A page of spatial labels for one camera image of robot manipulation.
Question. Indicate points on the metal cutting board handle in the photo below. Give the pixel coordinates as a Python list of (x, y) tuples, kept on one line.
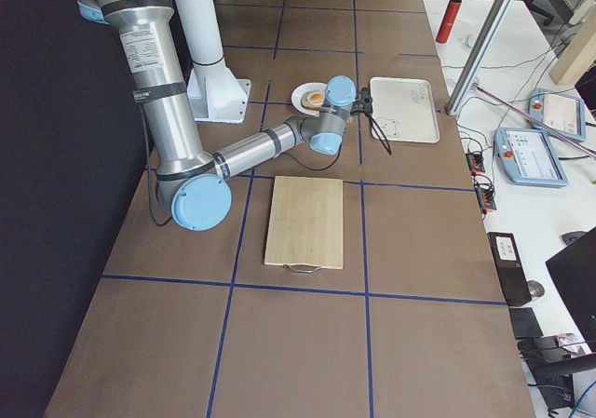
[(302, 269)]

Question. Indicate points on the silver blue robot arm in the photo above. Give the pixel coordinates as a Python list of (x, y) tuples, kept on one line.
[(175, 56)]

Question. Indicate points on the aluminium frame post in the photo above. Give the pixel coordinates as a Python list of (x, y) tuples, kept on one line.
[(495, 16)]

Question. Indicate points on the teach pendant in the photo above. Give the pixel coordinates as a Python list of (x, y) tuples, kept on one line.
[(527, 158), (562, 112)]

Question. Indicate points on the fried egg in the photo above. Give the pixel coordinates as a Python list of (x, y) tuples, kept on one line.
[(315, 97)]

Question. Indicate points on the wooden cutting board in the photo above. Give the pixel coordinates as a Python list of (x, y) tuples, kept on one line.
[(306, 223)]

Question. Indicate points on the white round plate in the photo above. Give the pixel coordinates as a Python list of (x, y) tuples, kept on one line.
[(300, 91)]

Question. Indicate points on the cream bear serving tray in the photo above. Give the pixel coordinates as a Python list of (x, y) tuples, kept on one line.
[(404, 110)]

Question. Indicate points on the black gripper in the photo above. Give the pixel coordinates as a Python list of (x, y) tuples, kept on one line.
[(326, 104)]

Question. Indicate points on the black power strip right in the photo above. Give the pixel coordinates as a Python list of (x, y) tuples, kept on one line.
[(475, 162)]

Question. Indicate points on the wooden beam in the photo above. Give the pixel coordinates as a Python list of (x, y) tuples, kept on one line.
[(577, 57)]

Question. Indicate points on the teach pendant far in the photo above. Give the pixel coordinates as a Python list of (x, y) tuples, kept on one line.
[(562, 112)]

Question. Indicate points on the red cylinder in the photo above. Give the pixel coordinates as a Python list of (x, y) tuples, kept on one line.
[(448, 20)]

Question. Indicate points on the black power strip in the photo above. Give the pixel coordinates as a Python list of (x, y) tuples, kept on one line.
[(485, 193), (475, 162)]

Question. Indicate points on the black box with label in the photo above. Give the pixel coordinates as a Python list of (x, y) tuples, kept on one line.
[(509, 268)]

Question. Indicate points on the bread slice under egg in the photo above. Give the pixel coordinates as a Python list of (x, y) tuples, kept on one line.
[(308, 105)]

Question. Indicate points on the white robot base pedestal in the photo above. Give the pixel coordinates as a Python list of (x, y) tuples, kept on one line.
[(215, 94)]

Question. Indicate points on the teach pendant near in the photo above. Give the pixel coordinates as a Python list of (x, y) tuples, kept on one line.
[(527, 158)]

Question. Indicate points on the black power strip left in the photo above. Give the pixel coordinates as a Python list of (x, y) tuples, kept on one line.
[(485, 193)]

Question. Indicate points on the black monitor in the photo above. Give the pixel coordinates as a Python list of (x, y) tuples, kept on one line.
[(572, 271)]

